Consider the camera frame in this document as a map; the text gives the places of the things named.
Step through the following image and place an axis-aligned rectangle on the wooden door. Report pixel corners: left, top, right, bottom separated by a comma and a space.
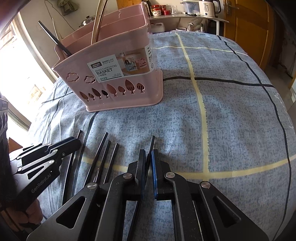
224, 0, 275, 70

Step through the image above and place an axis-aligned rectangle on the metal kitchen shelf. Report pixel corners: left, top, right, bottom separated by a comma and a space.
147, 12, 230, 35

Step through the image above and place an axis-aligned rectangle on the black chopstick in basket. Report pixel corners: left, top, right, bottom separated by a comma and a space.
38, 21, 72, 57

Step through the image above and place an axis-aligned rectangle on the person's left hand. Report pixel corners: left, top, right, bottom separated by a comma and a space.
1, 199, 43, 232

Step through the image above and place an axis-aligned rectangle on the hanging green cloth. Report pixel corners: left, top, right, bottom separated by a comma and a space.
57, 0, 79, 16

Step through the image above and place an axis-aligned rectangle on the water filter pitcher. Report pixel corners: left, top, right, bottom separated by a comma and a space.
180, 0, 200, 16

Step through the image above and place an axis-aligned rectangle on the blue plaid tablecloth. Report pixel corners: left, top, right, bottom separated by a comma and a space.
29, 32, 295, 240

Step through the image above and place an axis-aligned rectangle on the steel steamer pot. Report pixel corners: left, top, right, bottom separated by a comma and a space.
79, 16, 95, 27

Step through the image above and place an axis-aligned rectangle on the white electric kettle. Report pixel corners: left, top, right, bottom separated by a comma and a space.
199, 0, 221, 17

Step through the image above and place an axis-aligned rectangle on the pink plastic utensil basket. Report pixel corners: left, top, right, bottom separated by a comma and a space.
53, 4, 163, 112

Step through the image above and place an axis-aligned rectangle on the white plastic jug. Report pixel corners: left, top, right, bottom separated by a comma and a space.
151, 22, 166, 34

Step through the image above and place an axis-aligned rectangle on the wooden spoon handle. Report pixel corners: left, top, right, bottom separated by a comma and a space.
91, 0, 108, 44

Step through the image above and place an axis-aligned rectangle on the bamboo cutting board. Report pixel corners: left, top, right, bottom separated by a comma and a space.
116, 0, 142, 9

